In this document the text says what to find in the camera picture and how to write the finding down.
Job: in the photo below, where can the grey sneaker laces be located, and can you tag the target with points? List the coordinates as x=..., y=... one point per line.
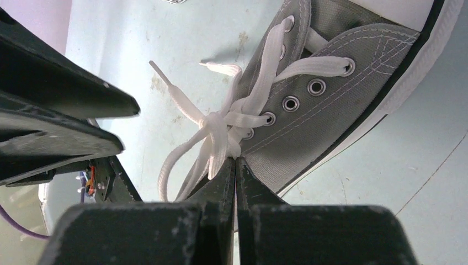
x=323, y=75

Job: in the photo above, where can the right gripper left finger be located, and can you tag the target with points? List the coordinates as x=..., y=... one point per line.
x=198, y=230

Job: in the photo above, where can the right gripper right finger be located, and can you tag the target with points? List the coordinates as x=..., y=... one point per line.
x=272, y=231

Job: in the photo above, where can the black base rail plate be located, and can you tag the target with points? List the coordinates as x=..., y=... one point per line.
x=112, y=183

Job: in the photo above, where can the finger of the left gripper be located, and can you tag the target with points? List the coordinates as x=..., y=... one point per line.
x=33, y=70
x=33, y=144

